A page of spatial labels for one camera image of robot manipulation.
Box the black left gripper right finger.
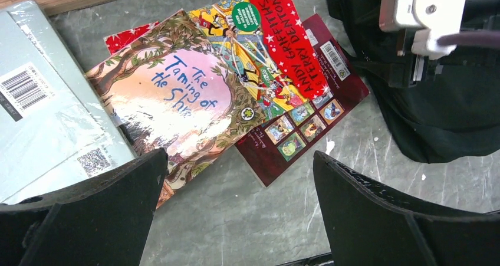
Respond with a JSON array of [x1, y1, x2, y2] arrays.
[[313, 151, 499, 265]]

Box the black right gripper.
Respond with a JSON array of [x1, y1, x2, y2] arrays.
[[351, 0, 500, 89]]

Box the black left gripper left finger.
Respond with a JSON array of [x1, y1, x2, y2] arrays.
[[1, 149, 168, 265]]

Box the black student backpack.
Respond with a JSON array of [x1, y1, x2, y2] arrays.
[[327, 0, 499, 163]]

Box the dark red book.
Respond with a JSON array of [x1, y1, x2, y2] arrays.
[[235, 14, 370, 187]]

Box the red snack packet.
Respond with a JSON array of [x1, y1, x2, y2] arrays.
[[107, 0, 328, 121]]

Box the grey notebook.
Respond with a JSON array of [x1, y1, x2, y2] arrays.
[[1, 0, 136, 205]]

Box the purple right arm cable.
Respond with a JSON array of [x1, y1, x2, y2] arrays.
[[436, 30, 500, 50]]

